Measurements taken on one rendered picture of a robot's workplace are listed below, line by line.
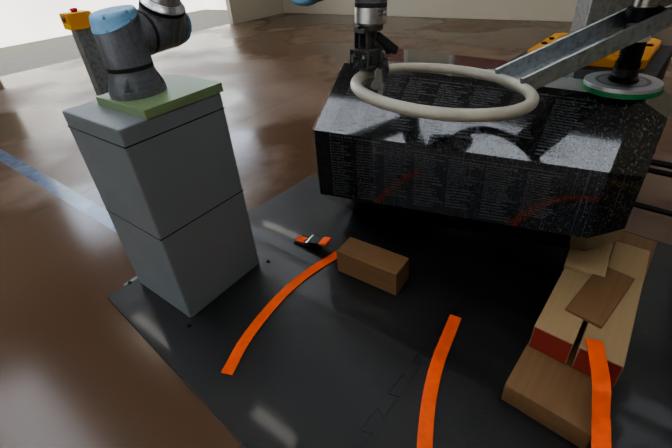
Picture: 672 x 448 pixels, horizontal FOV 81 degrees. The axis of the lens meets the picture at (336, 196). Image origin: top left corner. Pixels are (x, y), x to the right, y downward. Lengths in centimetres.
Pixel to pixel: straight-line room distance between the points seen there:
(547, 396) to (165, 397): 124
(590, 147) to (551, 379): 73
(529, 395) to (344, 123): 117
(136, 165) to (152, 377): 77
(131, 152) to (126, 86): 25
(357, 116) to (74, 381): 147
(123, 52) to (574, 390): 175
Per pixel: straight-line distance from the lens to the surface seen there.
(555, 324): 151
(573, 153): 145
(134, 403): 168
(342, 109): 176
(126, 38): 152
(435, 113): 91
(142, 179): 145
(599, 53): 138
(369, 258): 172
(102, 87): 266
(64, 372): 191
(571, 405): 147
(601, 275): 173
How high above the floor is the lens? 127
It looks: 32 degrees down
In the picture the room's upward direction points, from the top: 5 degrees counter-clockwise
